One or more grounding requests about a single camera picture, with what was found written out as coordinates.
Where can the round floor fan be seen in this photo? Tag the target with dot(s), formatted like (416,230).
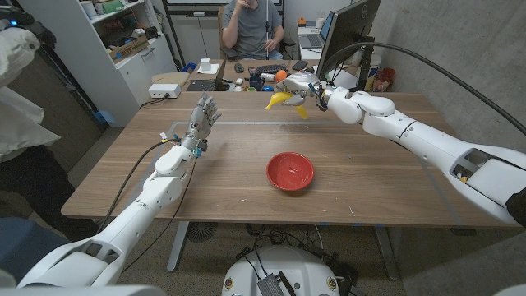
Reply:
(202,231)

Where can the white power box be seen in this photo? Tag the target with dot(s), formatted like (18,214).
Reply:
(164,90)

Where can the black laptop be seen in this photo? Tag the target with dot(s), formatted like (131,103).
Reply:
(203,85)

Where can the orange ball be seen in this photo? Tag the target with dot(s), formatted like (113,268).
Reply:
(281,75)

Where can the seated person grey shirt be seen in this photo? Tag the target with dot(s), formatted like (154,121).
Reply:
(250,29)

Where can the black phone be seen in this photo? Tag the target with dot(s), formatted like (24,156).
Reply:
(299,65)

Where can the white robot torso base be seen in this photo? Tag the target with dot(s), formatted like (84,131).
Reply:
(283,271)

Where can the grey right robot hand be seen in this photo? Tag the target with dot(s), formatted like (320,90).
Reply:
(300,84)

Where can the red bowl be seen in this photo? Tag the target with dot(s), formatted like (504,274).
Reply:
(290,172)

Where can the open silver laptop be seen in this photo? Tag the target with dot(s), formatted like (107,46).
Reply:
(314,40)

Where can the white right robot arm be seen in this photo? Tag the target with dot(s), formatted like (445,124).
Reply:
(431,140)

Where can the cardboard box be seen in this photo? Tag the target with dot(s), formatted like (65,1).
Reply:
(129,48)

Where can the yellow toy banana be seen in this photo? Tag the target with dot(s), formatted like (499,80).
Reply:
(279,98)

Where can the blue plastic bin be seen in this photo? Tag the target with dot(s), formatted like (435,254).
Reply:
(188,67)

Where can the standing person white jacket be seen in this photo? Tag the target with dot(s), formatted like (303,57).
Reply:
(16,107)

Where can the black computer mouse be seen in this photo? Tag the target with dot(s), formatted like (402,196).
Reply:
(239,67)

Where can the black keyboard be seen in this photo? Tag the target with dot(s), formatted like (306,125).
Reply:
(268,69)

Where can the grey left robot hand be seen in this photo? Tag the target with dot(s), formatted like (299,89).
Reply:
(201,123)

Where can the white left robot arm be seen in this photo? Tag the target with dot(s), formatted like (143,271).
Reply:
(135,222)

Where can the red bag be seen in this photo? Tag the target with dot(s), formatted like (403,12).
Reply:
(384,80)

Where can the small white box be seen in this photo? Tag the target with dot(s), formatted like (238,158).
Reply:
(205,65)

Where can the grey table leg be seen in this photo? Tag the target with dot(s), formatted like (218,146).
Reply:
(177,246)
(387,252)

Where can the black computer monitor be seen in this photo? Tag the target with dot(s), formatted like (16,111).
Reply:
(345,33)

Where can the dark blue mug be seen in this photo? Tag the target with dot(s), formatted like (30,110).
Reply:
(256,83)

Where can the dark blue seat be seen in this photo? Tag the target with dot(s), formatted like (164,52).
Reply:
(29,246)

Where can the white shelf cabinet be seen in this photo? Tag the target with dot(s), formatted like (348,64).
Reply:
(98,78)

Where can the thin white stick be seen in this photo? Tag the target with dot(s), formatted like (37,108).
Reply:
(267,24)

